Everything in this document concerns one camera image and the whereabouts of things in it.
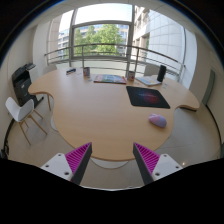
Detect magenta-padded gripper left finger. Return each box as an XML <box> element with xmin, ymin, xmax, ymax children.
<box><xmin>40</xmin><ymin>142</ymin><xmax>93</xmax><ymax>186</ymax></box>

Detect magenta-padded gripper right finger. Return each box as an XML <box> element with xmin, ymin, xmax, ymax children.
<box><xmin>132</xmin><ymin>142</ymin><xmax>184</xmax><ymax>186</ymax></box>

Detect lilac pink computer mouse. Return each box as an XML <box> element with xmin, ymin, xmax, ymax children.
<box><xmin>148</xmin><ymin>113</ymin><xmax>168</xmax><ymax>129</ymax></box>

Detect black mouse pad red-blue print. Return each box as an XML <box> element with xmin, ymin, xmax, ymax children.
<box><xmin>125</xmin><ymin>85</ymin><xmax>171</xmax><ymax>109</ymax></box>

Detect white chair wooden legs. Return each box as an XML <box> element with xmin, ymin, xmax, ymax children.
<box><xmin>4</xmin><ymin>96</ymin><xmax>48</xmax><ymax>146</ymax></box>

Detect light blue picture book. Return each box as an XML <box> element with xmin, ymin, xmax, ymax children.
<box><xmin>135</xmin><ymin>76</ymin><xmax>163</xmax><ymax>87</ymax></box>

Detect red dark magazine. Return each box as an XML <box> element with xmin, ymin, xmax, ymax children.
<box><xmin>93</xmin><ymin>74</ymin><xmax>128</xmax><ymax>85</ymax></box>

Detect patterned drink can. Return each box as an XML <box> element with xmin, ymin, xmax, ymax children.
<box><xmin>82</xmin><ymin>66</ymin><xmax>91</xmax><ymax>79</ymax></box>

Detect black cylinder speaker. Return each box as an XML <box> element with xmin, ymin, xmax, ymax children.
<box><xmin>156</xmin><ymin>64</ymin><xmax>167</xmax><ymax>83</ymax></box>

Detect white chair backrest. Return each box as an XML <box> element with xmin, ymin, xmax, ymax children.
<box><xmin>143</xmin><ymin>63</ymin><xmax>160</xmax><ymax>77</ymax></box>
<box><xmin>42</xmin><ymin>64</ymin><xmax>58</xmax><ymax>75</ymax></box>

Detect black office printer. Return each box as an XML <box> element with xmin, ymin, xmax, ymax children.
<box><xmin>11</xmin><ymin>62</ymin><xmax>44</xmax><ymax>108</ymax></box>

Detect grey-green door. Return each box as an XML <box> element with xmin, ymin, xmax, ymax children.
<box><xmin>201</xmin><ymin>69</ymin><xmax>216</xmax><ymax>107</ymax></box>

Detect metal balcony railing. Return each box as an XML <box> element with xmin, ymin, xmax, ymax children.
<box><xmin>44</xmin><ymin>43</ymin><xmax>186</xmax><ymax>83</ymax></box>

